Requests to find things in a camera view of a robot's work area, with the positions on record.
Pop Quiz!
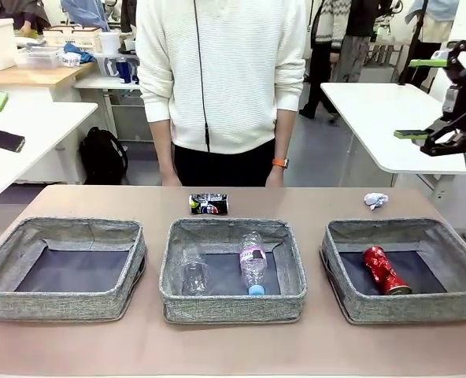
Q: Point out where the white paper ball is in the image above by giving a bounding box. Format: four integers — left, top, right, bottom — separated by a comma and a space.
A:
362, 191, 390, 211

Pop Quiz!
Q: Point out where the crushed red soda can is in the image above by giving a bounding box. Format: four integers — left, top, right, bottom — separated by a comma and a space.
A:
361, 246, 413, 296

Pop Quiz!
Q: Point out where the clear bottle with blue cap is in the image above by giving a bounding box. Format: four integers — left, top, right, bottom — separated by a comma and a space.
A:
239, 231, 268, 296

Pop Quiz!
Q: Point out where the clear plastic cup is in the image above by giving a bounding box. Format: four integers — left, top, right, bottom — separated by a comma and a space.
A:
180, 246, 212, 296

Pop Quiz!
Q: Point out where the person's left forearm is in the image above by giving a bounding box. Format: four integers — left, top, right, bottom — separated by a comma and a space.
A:
274, 108, 297, 161

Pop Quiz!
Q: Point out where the person's right forearm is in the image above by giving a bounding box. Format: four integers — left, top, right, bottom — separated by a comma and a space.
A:
149, 120, 177, 177

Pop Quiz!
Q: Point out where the person's left hand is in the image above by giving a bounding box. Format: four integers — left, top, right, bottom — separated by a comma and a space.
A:
264, 167, 285, 188

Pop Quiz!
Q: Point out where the black tripod pole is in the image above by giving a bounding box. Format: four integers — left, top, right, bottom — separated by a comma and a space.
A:
398, 0, 429, 86

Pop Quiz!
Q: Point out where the person in light blue top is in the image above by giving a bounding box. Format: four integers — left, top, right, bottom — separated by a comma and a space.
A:
405, 0, 460, 90

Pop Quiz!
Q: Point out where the white desk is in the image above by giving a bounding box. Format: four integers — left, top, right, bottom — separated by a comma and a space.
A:
320, 81, 466, 174
0, 101, 100, 205

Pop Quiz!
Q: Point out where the wooden workbench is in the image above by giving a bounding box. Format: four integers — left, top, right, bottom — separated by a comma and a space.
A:
0, 61, 98, 103

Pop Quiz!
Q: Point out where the clear plastic container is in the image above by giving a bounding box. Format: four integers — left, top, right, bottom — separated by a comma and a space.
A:
14, 46, 63, 70

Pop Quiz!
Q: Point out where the person in grey trousers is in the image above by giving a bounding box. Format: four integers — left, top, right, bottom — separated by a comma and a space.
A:
331, 0, 382, 83

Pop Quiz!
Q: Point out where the blue cloth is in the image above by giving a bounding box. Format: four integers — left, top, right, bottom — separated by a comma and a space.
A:
63, 42, 97, 65

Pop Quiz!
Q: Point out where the black backpack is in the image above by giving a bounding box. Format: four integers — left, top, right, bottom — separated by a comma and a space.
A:
78, 126, 130, 185

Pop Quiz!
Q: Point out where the light wooden crate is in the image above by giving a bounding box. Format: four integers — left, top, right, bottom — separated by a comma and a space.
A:
43, 26, 102, 54

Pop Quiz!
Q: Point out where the person in patterned sweater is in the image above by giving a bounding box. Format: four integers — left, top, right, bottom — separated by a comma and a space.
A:
299, 0, 350, 119

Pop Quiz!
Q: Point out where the blue drink bottle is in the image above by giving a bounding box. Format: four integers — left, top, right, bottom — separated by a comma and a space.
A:
116, 56, 134, 84

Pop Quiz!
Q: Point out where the grey fabric basket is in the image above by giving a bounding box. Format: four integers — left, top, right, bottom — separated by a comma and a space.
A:
0, 216, 146, 323
320, 217, 466, 324
157, 217, 308, 324

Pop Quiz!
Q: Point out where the person in white sweater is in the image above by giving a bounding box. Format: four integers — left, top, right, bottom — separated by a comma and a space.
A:
134, 0, 308, 188

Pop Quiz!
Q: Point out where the crushed black soda can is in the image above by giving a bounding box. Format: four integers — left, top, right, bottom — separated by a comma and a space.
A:
188, 192, 231, 216

